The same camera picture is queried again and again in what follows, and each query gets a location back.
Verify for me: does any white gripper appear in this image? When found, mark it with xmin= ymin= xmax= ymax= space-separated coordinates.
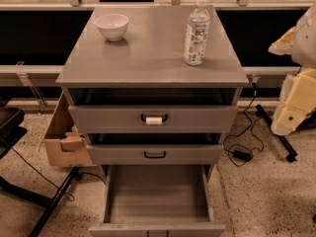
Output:
xmin=271 ymin=68 xmax=316 ymax=135

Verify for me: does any clear plastic water bottle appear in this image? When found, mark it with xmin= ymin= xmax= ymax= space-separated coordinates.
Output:
xmin=184 ymin=0 xmax=210 ymax=65

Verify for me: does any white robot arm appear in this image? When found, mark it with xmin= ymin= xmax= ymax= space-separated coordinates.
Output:
xmin=269 ymin=3 xmax=316 ymax=135

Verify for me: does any grey drawer cabinet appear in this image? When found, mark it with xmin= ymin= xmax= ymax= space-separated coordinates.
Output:
xmin=54 ymin=5 xmax=250 ymax=237

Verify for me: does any grey bottom drawer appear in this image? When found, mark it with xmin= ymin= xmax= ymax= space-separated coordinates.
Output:
xmin=89 ymin=165 xmax=225 ymax=237

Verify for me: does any grey drawer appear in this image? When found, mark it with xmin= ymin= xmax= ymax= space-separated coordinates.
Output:
xmin=69 ymin=106 xmax=237 ymax=133
xmin=89 ymin=165 xmax=225 ymax=237
xmin=87 ymin=144 xmax=223 ymax=165

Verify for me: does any grey middle drawer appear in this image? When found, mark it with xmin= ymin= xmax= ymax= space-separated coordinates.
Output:
xmin=87 ymin=144 xmax=223 ymax=165

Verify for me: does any grey top drawer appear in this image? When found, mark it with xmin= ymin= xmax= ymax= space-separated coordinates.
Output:
xmin=69 ymin=106 xmax=237 ymax=133

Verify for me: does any black stand leg right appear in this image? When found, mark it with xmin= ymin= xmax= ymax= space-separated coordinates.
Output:
xmin=255 ymin=104 xmax=299 ymax=164

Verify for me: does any white ceramic bowl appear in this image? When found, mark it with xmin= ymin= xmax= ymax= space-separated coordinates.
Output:
xmin=95 ymin=14 xmax=129 ymax=41

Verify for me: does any brown cardboard box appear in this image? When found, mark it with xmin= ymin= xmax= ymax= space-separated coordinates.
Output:
xmin=43 ymin=94 xmax=93 ymax=167

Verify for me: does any black tray left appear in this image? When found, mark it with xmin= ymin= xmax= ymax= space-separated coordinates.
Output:
xmin=0 ymin=108 xmax=27 ymax=159

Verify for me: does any black stand base left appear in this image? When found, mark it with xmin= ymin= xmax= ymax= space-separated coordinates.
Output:
xmin=0 ymin=167 xmax=82 ymax=237

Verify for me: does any black power adapter cable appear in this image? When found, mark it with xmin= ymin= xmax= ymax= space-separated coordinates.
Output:
xmin=222 ymin=82 xmax=266 ymax=168

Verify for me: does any thin black floor cable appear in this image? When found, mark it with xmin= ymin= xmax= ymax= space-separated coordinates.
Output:
xmin=0 ymin=137 xmax=107 ymax=203

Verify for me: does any clear acrylic bracket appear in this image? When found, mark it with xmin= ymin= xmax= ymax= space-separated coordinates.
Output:
xmin=17 ymin=72 xmax=47 ymax=114

